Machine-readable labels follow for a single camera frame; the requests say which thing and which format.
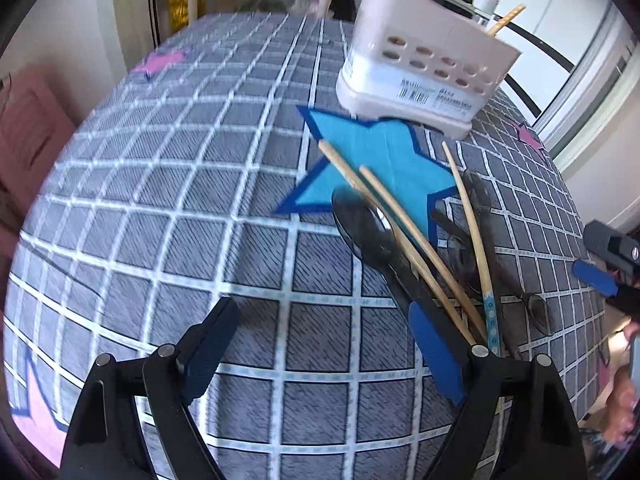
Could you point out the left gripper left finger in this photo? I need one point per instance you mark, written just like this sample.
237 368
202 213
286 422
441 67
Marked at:
105 440

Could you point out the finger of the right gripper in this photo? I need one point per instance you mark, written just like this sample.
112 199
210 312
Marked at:
594 277

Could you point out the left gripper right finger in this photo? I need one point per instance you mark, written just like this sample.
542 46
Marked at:
542 439

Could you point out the blue patterned chopstick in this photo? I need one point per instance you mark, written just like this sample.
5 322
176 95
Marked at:
489 302

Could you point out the pink plastic utensil holder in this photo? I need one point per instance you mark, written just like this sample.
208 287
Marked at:
418 61

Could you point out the patterned bamboo chopstick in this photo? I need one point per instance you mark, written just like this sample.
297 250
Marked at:
507 19

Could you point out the person's hand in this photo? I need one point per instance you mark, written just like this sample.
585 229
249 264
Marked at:
619 409

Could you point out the white refrigerator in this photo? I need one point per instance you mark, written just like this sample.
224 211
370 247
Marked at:
552 36

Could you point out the grey checked tablecloth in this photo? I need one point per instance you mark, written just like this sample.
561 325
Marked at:
165 200

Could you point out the pink plastic stool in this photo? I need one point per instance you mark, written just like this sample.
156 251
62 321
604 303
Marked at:
34 130

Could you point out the yellow oil bottle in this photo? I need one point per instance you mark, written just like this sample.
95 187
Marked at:
178 14

